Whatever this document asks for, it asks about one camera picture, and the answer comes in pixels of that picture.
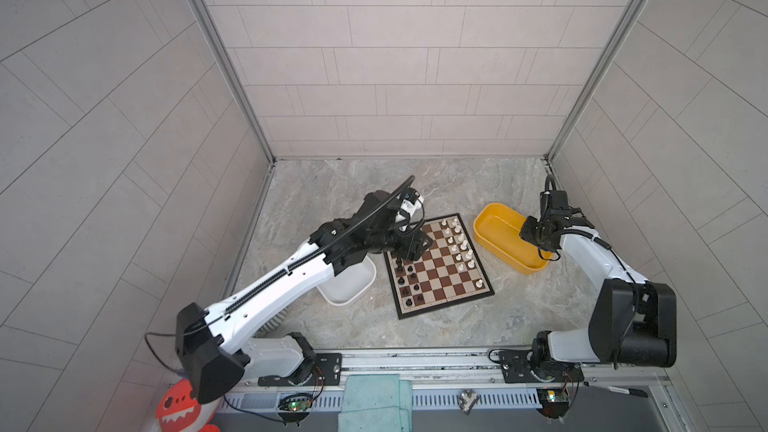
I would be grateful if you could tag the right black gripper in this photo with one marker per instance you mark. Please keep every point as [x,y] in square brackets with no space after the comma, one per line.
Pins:
[525,233]

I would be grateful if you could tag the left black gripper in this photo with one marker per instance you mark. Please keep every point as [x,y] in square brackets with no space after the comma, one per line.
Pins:
[409,245]

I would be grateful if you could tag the folding chess board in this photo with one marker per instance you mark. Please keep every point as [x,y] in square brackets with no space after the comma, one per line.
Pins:
[447,274]

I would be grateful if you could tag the yellow plastic bowl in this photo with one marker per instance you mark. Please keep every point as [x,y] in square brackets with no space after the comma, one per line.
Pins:
[497,228]

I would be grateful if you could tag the white plastic tray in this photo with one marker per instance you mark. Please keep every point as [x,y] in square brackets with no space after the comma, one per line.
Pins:
[347,287]

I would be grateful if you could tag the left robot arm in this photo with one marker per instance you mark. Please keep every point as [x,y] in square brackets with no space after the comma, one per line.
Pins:
[210,341]

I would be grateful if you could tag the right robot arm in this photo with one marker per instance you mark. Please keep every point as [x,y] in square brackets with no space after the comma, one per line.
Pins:
[634,320]

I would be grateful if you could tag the green cloth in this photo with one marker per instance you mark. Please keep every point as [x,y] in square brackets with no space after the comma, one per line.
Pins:
[376,403]

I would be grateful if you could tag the red shark plush toy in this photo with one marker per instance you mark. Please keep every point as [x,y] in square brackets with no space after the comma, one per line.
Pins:
[180,411]

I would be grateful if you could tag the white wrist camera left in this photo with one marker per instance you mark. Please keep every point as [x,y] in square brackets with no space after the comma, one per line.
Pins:
[411,201]

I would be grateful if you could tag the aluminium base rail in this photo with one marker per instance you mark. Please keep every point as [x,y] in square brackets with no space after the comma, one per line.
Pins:
[470,366]

